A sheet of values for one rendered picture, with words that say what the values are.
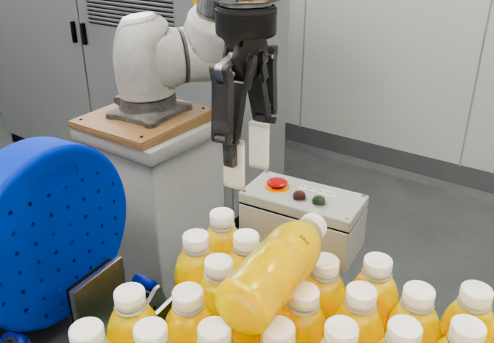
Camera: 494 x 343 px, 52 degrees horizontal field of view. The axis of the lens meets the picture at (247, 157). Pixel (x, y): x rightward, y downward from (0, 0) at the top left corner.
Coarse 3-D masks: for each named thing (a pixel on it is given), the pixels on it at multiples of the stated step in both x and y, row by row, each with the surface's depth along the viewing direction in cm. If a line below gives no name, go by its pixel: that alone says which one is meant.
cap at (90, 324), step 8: (80, 320) 59; (88, 320) 59; (96, 320) 59; (72, 328) 57; (80, 328) 57; (88, 328) 57; (96, 328) 57; (72, 336) 56; (80, 336) 56; (88, 336) 56; (96, 336) 57
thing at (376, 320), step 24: (384, 288) 69; (336, 312) 66; (360, 312) 63; (384, 312) 69; (408, 312) 64; (432, 312) 64; (456, 312) 65; (480, 312) 63; (360, 336) 63; (384, 336) 59; (432, 336) 63
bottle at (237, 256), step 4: (232, 248) 75; (232, 252) 76; (236, 252) 74; (240, 252) 74; (248, 252) 74; (232, 256) 75; (236, 256) 75; (240, 256) 75; (244, 256) 74; (236, 260) 74; (240, 260) 74; (236, 264) 74
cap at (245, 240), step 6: (240, 228) 76; (246, 228) 76; (234, 234) 75; (240, 234) 75; (246, 234) 75; (252, 234) 75; (258, 234) 75; (234, 240) 74; (240, 240) 73; (246, 240) 73; (252, 240) 73; (258, 240) 74; (234, 246) 75; (240, 246) 73; (246, 246) 73; (252, 246) 74; (246, 252) 74
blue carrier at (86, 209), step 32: (0, 160) 69; (32, 160) 68; (64, 160) 73; (96, 160) 78; (0, 192) 65; (32, 192) 70; (64, 192) 74; (96, 192) 80; (0, 224) 66; (32, 224) 71; (64, 224) 75; (96, 224) 81; (0, 256) 67; (32, 256) 71; (64, 256) 77; (96, 256) 83; (0, 288) 68; (32, 288) 72; (64, 288) 78; (0, 320) 69; (32, 320) 74
